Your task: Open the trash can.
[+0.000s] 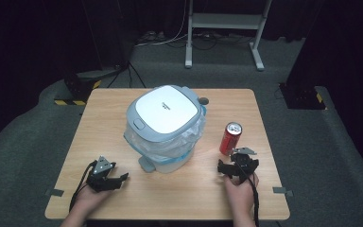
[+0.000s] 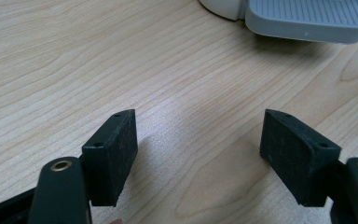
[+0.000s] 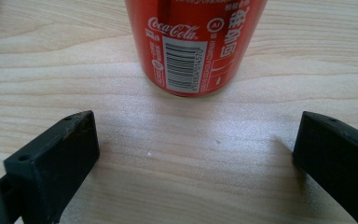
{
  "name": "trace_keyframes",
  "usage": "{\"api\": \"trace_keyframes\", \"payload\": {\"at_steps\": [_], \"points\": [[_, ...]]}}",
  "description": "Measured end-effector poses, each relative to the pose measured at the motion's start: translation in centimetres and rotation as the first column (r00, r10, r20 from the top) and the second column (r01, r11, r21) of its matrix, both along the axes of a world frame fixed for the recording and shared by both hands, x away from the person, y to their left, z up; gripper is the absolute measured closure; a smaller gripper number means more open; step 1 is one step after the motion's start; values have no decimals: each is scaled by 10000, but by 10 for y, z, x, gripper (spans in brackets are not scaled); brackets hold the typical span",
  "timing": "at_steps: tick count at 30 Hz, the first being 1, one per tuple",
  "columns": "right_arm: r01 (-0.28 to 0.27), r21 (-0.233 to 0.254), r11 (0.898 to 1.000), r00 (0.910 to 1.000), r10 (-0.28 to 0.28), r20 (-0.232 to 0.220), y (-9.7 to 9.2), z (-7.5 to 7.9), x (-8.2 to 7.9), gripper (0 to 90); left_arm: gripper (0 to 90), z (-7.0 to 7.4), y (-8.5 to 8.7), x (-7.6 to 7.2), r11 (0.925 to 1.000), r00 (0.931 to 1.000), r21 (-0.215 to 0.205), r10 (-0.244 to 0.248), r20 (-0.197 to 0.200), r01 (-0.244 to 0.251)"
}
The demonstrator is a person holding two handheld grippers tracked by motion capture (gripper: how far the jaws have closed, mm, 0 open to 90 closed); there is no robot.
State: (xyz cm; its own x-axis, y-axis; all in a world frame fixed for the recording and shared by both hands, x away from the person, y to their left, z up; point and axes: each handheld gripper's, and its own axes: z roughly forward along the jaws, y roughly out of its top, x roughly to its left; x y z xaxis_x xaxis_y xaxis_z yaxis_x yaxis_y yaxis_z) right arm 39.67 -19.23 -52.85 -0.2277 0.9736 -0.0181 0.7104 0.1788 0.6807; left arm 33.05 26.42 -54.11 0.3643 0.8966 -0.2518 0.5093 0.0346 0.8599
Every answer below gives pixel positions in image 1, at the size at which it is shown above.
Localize grey tape piece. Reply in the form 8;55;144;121
44;187;65;198
271;186;295;198

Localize black tripod legs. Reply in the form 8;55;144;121
106;61;147;90

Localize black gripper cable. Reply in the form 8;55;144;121
68;160;98;213
234;156;261;227

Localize white and grey-blue trash bin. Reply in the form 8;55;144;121
123;84;208;174

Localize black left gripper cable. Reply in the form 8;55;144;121
68;160;98;213

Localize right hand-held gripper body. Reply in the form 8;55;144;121
230;147;261;184

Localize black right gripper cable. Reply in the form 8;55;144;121
234;156;261;227

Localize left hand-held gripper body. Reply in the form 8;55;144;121
86;155;123;193

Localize white floor cable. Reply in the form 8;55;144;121
134;0;191;48

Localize person's right hand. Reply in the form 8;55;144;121
222;171;261;217

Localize black stand with yellow mark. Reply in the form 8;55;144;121
278;0;328;112

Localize red drink can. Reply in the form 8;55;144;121
218;121;243;157

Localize black floor cables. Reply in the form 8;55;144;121
136;29;255;51

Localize clear plastic bin liner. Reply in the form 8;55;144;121
123;111;208;161

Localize white metal stand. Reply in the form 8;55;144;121
184;0;274;72

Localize black stand with striped base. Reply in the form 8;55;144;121
53;0;130;107

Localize person's left hand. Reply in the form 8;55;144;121
74;182;115;212

